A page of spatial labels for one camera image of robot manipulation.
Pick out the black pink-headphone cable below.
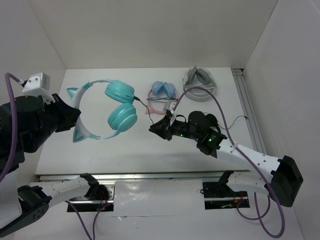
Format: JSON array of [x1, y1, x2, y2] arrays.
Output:
[[146, 96, 181, 105]]

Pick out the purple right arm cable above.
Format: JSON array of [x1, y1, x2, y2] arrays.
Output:
[[172, 87, 287, 238]]

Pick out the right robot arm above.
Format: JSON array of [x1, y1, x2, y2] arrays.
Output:
[[149, 111, 304, 207]]

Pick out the aluminium front rail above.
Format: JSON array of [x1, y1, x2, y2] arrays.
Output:
[[38, 171, 251, 182]]

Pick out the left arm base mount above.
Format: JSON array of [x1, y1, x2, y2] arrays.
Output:
[[69, 180, 116, 213]]

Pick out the pink blue cat-ear headphones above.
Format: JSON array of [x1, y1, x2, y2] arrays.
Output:
[[145, 81, 179, 116]]

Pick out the black teal-headphone cable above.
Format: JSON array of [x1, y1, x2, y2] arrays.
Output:
[[133, 95, 157, 125]]

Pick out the white headphone cable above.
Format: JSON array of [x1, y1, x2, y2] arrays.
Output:
[[183, 83, 217, 92]]

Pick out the aluminium side rail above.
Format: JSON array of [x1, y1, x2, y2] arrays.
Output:
[[231, 68, 268, 154]]

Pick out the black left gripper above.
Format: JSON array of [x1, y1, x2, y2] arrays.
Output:
[[27, 91, 82, 151]]

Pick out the white grey headphones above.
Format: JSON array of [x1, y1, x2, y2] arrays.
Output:
[[182, 65, 217, 102]]

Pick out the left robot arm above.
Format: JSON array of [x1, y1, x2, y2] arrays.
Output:
[[0, 94, 99, 238]]

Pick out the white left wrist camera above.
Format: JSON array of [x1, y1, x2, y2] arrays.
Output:
[[22, 72, 56, 104]]

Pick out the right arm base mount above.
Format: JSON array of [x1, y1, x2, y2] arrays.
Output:
[[200, 170, 250, 210]]

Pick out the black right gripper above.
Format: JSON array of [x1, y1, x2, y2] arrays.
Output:
[[148, 113, 201, 141]]

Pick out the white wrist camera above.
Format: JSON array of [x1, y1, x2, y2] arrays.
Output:
[[163, 100, 179, 126], [22, 72, 56, 104]]

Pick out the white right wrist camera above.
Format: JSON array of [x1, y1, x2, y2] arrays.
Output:
[[163, 100, 179, 126]]

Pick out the black thin headphone cable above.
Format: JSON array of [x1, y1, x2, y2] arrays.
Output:
[[219, 115, 249, 130]]

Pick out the black headphones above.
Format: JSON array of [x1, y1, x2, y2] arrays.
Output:
[[204, 113, 221, 133]]

